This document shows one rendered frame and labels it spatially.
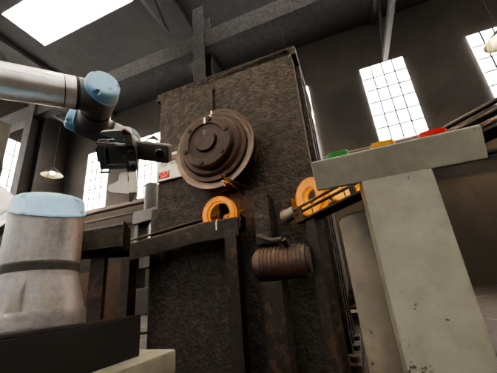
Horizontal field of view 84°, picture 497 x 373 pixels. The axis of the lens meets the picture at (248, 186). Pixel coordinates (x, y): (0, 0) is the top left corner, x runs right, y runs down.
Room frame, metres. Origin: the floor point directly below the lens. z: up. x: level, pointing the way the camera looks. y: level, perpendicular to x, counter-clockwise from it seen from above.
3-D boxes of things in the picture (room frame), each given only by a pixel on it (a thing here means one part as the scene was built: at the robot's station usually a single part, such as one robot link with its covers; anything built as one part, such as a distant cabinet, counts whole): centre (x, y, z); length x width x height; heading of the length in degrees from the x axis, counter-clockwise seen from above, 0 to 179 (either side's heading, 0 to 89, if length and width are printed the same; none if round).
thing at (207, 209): (1.35, 0.16, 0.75); 0.18 x 0.03 x 0.18; 71
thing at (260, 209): (1.28, -0.07, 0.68); 0.11 x 0.08 x 0.24; 161
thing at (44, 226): (0.49, 0.38, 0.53); 0.13 x 0.12 x 0.14; 38
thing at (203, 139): (1.26, 0.19, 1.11); 0.28 x 0.06 x 0.28; 71
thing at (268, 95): (1.75, 0.02, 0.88); 1.08 x 0.73 x 1.76; 71
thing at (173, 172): (1.56, 0.45, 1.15); 0.26 x 0.02 x 0.18; 71
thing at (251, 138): (1.35, 0.16, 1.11); 0.47 x 0.06 x 0.47; 71
